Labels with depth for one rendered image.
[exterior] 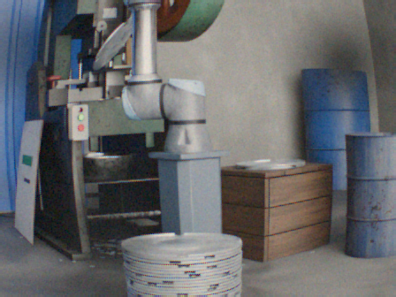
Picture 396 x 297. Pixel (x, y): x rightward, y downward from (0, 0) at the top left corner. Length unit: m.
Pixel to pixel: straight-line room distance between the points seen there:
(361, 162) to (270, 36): 2.77
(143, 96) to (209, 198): 0.38
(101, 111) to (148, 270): 1.27
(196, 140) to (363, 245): 0.77
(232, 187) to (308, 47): 2.78
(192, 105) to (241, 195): 0.55
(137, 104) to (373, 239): 1.00
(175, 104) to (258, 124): 2.70
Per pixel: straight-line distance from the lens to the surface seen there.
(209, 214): 2.08
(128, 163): 2.77
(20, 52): 3.90
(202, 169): 2.05
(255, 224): 2.44
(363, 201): 2.26
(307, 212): 2.52
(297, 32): 5.10
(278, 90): 4.87
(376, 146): 2.20
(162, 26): 3.04
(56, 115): 2.68
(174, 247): 1.49
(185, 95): 2.06
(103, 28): 2.78
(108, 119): 2.61
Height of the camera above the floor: 0.57
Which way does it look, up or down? 3 degrees down
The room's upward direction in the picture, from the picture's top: 2 degrees counter-clockwise
